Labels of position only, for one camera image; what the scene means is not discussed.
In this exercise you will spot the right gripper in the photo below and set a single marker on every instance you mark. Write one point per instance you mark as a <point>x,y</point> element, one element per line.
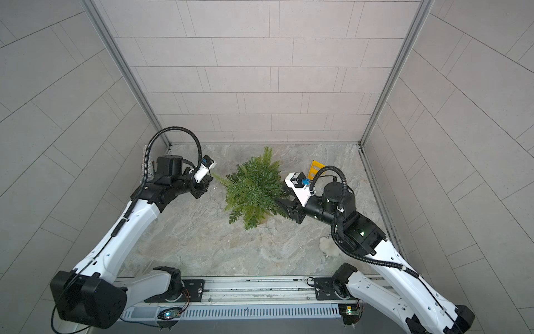
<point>294,211</point>

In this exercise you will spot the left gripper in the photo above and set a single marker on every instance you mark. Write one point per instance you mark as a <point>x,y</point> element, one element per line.
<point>201,186</point>

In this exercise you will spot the small green christmas tree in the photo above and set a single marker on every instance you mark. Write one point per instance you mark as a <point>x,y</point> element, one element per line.
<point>252,190</point>

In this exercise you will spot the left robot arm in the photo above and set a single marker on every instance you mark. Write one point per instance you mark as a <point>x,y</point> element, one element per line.
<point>91,293</point>

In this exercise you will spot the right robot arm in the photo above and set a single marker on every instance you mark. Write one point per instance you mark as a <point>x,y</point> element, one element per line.
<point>363,240</point>

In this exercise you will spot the yellow plastic triangle stand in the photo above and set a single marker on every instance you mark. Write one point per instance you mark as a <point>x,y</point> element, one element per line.
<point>315,167</point>

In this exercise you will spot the glittery silver microphone on stand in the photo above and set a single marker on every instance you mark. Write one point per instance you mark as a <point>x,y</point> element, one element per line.
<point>147,164</point>

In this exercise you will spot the white fluffy plush toy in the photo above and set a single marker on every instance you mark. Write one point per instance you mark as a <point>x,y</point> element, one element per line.
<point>328,247</point>

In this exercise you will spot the left circuit board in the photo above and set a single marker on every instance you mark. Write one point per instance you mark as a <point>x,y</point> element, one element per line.
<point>170,314</point>

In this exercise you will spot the circuit board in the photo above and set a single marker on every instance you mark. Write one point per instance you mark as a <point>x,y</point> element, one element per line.
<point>170,314</point>
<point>350,313</point>

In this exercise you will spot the right circuit board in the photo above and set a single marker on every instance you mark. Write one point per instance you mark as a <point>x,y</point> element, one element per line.
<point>350,313</point>

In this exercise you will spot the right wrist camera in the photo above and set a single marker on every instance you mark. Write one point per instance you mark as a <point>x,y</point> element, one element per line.
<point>299,186</point>

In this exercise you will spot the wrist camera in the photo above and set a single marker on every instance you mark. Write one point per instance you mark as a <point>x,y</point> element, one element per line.
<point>299,186</point>
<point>206,165</point>

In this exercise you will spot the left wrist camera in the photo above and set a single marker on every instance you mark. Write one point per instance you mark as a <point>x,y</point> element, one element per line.
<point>206,165</point>

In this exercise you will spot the aluminium mounting rail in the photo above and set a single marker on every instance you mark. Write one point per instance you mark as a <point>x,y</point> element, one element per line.
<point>251,294</point>

